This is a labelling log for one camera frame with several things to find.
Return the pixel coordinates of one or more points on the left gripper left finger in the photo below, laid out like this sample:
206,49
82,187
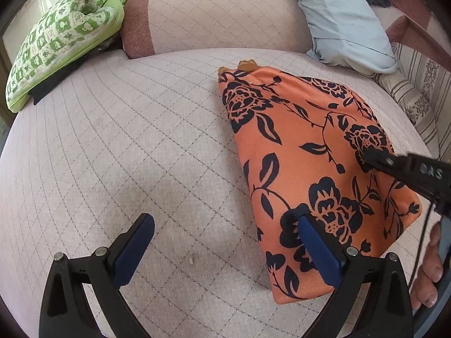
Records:
65,310

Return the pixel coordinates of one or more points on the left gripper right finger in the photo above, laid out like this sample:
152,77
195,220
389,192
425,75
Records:
386,311

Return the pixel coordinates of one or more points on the orange black floral blouse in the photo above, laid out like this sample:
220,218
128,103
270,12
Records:
300,141

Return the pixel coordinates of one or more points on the person right hand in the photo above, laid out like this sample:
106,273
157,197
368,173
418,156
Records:
424,291

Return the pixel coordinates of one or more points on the striped floral cushion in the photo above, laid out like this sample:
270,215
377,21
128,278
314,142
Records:
421,88

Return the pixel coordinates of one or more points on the light blue pillow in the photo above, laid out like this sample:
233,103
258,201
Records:
347,33

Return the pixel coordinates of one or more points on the black cloth under pillow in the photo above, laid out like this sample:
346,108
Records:
45,87

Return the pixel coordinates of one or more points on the pink maroon bolster pillow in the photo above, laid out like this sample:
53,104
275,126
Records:
164,26

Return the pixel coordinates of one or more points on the green white patterned pillow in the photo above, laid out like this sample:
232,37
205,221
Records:
63,34

